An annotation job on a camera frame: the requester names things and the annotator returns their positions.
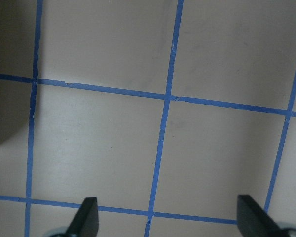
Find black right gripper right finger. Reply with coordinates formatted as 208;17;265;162
237;195;283;237

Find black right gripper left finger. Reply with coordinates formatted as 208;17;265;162
65;197;99;237

